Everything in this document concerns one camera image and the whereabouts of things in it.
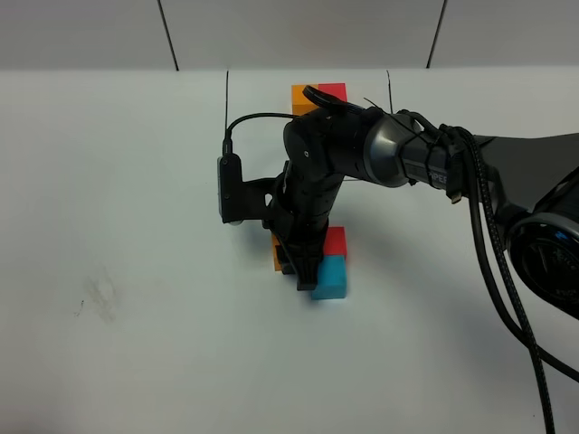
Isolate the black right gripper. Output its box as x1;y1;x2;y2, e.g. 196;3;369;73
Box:
263;160;340;291

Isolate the blue block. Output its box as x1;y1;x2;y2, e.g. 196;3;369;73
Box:
310;255;347;300

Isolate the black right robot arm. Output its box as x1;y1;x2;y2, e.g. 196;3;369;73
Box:
266;87;578;316

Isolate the orange template block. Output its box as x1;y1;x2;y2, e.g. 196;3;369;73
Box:
291;84;318;116

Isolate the red template block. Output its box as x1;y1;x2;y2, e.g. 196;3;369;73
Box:
318;83;347;102

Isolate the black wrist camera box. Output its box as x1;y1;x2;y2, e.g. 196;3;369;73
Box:
218;154;275;223

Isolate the thin black camera cable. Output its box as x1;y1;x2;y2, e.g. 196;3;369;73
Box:
220;111;302;157

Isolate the black braided cable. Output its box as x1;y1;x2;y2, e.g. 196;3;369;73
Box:
441;124;579;434

